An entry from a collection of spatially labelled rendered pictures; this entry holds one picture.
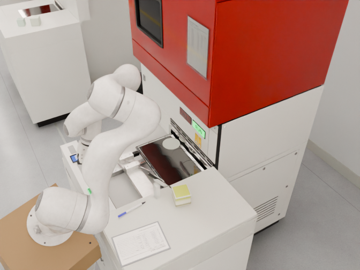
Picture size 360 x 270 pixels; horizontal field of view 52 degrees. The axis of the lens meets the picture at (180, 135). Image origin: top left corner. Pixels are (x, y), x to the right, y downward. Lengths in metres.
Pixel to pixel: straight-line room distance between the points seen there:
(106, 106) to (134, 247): 0.71
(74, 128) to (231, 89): 0.68
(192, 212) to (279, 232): 1.31
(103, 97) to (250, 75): 0.80
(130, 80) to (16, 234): 0.78
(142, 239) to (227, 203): 0.42
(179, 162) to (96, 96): 1.00
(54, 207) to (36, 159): 2.34
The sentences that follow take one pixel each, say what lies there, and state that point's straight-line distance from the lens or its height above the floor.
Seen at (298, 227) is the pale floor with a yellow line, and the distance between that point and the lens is 2.93.
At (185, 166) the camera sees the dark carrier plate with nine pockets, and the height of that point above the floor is 0.90.
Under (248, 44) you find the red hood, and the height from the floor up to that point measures 1.60.
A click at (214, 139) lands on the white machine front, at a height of 1.13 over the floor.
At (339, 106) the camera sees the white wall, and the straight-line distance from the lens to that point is 3.18.
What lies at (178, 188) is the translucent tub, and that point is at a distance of 1.65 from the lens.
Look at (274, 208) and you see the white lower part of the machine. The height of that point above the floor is 0.27.
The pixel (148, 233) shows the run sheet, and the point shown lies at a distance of 1.59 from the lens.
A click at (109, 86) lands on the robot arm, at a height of 1.72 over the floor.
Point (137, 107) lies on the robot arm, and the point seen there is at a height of 1.66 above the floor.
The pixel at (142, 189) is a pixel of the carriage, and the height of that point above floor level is 0.88.
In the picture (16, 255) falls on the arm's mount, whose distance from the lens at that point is 1.58.
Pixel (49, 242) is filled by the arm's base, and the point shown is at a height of 1.02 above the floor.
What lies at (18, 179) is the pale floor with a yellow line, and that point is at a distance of 3.39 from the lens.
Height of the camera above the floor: 2.28
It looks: 40 degrees down
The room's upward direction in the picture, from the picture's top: straight up
